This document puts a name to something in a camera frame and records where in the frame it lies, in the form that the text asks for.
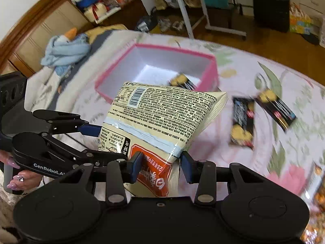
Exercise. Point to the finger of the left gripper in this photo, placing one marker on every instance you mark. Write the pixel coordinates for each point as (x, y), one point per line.
(89, 130)
(104, 157)

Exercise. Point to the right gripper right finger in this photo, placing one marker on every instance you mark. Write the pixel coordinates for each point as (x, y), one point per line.
(201, 173)

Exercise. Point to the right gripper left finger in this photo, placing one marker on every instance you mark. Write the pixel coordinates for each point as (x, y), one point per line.
(120, 172)

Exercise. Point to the beige large snack bag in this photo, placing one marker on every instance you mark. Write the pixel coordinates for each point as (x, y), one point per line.
(161, 122)

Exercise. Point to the black soda cracker packet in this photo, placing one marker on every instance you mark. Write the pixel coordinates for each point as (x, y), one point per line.
(182, 81)

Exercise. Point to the left hand painted nails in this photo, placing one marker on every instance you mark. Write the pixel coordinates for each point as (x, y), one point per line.
(25, 180)

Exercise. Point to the blue plush toy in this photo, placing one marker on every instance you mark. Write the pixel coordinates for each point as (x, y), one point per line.
(61, 53)

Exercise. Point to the floral bed sheet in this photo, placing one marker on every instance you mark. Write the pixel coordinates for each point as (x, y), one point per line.
(288, 137)

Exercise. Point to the wooden headboard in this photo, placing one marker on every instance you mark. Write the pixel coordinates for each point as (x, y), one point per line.
(25, 44)

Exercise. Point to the pink storage box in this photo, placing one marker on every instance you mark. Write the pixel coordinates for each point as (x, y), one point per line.
(158, 65)

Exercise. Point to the orange snack bag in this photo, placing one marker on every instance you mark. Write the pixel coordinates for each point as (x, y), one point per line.
(313, 195)

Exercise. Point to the white metal rack stand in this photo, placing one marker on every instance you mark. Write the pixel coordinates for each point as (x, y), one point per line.
(190, 28)

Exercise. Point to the colourful gift bag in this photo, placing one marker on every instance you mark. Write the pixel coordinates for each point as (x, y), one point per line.
(299, 21)

